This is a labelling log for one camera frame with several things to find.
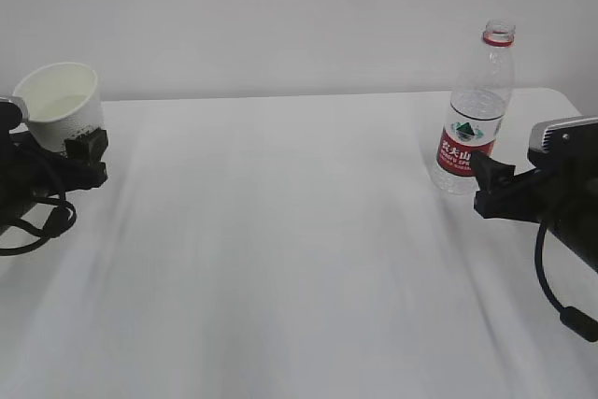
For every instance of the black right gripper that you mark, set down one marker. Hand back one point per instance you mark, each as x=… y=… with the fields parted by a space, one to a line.
x=526 y=197

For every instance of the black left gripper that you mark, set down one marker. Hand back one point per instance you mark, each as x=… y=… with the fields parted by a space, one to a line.
x=36 y=172

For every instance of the white paper cup green logo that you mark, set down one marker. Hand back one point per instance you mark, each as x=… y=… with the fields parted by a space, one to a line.
x=62 y=102

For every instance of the clear water bottle red label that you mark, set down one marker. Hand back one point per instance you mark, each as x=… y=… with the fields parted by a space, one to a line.
x=477 y=105

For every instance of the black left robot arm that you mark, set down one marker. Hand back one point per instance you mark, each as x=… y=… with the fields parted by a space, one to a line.
x=49 y=217

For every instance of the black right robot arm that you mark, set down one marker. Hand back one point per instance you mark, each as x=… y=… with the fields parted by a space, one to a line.
x=561 y=188

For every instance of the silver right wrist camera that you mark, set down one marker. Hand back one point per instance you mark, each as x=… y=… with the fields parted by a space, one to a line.
x=573 y=137

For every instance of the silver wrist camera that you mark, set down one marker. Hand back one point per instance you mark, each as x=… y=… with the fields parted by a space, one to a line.
x=19 y=103
x=573 y=137

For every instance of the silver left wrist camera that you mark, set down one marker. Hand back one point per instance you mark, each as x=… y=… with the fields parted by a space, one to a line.
x=19 y=103

